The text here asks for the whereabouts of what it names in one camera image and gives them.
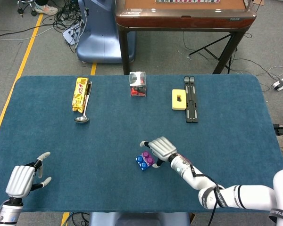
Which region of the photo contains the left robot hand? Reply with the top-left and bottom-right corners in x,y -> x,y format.
5,152 -> 52,198

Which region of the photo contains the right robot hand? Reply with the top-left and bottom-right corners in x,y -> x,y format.
139,136 -> 178,168

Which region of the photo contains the purple building block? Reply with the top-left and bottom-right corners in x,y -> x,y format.
141,150 -> 155,166

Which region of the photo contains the blue building block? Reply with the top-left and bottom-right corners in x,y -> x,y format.
135,155 -> 152,172

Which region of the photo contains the blue-grey own robot base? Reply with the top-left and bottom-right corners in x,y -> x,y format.
88,211 -> 191,226

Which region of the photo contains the yellow sponge block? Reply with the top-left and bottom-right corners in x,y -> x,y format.
171,89 -> 187,111

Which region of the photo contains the black folding stand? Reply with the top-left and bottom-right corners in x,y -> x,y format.
183,76 -> 200,124

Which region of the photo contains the clear box with red toys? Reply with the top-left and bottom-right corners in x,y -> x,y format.
128,71 -> 147,97

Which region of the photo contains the metal spoon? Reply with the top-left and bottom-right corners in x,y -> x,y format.
74,81 -> 93,124

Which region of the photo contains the yellow snack packet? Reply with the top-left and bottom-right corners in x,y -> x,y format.
71,77 -> 90,112

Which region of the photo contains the brown mahjong table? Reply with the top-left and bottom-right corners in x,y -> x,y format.
115,0 -> 258,75

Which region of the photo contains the white power strip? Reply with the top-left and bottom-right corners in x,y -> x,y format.
62,23 -> 85,45

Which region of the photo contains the seated person in black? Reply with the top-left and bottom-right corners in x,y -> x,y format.
34,0 -> 59,15

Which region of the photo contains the black rolling stool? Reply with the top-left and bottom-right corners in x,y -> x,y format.
17,0 -> 38,16

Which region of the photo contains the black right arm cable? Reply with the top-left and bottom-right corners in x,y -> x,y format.
190,163 -> 225,226

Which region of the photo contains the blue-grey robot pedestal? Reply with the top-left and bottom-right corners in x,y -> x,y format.
76,0 -> 136,64

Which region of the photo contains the black floor cable tangle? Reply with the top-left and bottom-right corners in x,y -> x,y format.
43,6 -> 88,55

